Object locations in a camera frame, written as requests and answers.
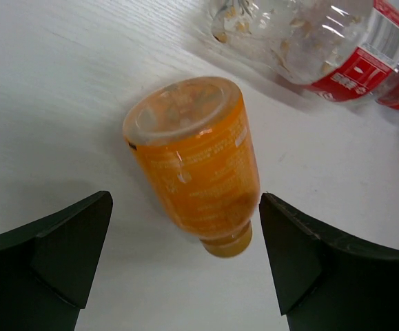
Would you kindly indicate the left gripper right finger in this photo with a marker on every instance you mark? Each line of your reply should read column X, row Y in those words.
column 325, row 278

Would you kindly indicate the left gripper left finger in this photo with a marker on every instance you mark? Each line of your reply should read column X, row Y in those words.
column 47, row 267

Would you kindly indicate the left orange juice bottle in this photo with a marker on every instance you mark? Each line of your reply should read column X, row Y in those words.
column 193, row 143

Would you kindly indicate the red label clear bottle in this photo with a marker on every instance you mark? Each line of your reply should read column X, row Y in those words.
column 343, row 51

